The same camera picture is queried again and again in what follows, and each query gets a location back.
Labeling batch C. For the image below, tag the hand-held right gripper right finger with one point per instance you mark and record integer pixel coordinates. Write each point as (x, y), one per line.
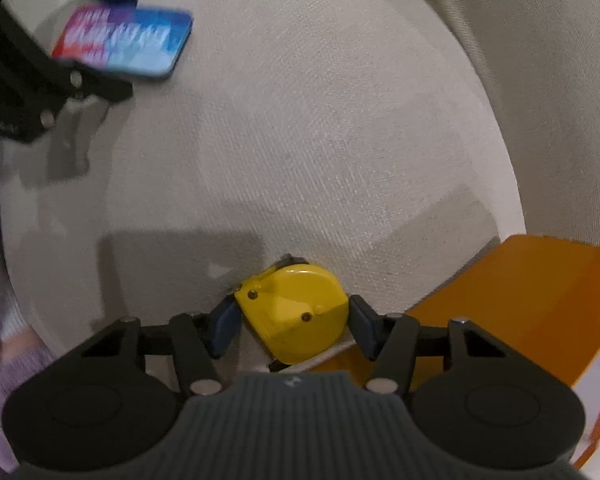
(362, 327)

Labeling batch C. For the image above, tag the colourful tin case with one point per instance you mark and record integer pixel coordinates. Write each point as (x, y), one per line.
(130, 40)

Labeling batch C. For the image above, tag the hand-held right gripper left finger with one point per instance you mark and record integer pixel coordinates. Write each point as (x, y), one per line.
(225, 327)

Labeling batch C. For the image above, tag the yellow tape measure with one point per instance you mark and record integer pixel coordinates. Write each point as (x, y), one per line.
(290, 310)

